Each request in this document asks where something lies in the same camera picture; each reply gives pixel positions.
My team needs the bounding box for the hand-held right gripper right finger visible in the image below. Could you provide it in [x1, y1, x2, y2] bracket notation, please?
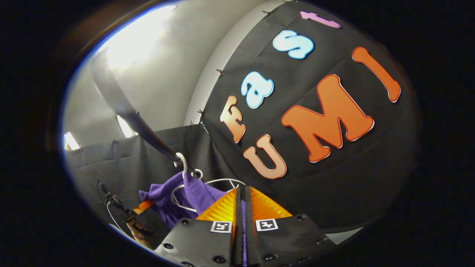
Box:
[244, 185, 337, 267]

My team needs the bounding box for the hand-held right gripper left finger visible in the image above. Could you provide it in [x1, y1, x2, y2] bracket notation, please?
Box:
[153, 187, 243, 267]

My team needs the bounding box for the purple corduroy jacket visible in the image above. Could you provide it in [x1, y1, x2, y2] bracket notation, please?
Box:
[139, 172, 247, 267]

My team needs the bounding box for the white clothes hanger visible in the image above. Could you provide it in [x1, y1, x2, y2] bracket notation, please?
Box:
[171, 152, 201, 214]
[191, 169, 245, 189]

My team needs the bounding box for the ceiling light panel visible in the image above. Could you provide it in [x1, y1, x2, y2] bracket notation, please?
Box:
[64, 132, 80, 151]
[106, 7, 175, 71]
[116, 115, 136, 138]

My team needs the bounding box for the row of small backdrop clips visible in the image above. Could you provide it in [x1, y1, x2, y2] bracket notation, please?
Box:
[189, 9, 273, 128]

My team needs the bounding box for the black clothes rack rail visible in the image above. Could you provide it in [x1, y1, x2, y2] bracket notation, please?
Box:
[91, 52, 201, 178]

